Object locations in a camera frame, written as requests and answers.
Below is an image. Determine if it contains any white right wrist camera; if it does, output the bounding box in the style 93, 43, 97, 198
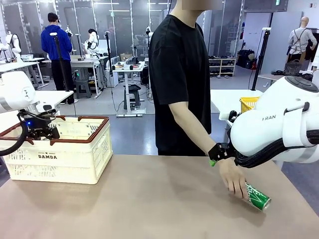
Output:
218, 110, 240, 123

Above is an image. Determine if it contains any cream basket with brown rim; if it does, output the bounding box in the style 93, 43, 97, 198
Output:
0, 115, 114, 185

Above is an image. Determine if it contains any person's left forearm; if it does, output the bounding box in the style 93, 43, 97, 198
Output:
168, 101, 218, 161

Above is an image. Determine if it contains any mannequin with grey apron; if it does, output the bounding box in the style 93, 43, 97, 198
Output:
286, 16, 318, 63

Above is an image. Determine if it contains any yellow plastic shopping basket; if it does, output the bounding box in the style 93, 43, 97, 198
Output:
239, 97, 260, 114

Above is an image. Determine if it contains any grey step stool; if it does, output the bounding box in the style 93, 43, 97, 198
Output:
75, 79, 92, 100

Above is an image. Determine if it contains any dark wicker basket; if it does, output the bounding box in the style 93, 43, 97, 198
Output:
284, 59, 303, 77

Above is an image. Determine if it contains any black bag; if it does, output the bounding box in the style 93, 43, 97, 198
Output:
237, 49, 257, 70

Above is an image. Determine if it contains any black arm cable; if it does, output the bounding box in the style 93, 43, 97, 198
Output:
0, 122, 28, 157
233, 128, 319, 169

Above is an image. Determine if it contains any green drink can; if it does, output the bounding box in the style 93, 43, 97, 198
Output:
242, 181, 272, 212

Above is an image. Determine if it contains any person in black t-shirt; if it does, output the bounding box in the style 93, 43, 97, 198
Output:
148, 0, 212, 157

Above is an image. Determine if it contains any white table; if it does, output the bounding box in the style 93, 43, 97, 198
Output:
210, 89, 264, 122
0, 90, 75, 125

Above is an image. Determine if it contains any white humanoid robot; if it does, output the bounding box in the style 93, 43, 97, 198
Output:
83, 28, 101, 55

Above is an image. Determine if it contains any person in blue hoodie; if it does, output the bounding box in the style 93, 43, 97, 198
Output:
40, 12, 76, 105

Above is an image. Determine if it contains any white shoe rack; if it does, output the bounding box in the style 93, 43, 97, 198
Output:
208, 55, 237, 78

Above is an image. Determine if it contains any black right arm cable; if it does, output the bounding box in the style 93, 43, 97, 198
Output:
233, 128, 319, 169

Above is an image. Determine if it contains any person's left hand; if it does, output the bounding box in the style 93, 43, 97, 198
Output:
218, 158, 250, 201

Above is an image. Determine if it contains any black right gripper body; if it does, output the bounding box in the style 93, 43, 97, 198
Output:
215, 142, 235, 160

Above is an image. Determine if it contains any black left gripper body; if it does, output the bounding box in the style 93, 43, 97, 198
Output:
16, 111, 57, 133

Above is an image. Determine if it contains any black camera tripod pole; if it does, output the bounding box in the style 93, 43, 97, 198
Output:
251, 27, 273, 92

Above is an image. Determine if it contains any brown work table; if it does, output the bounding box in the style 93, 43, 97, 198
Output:
257, 73, 287, 88

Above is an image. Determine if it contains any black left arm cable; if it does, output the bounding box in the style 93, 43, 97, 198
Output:
0, 122, 28, 157

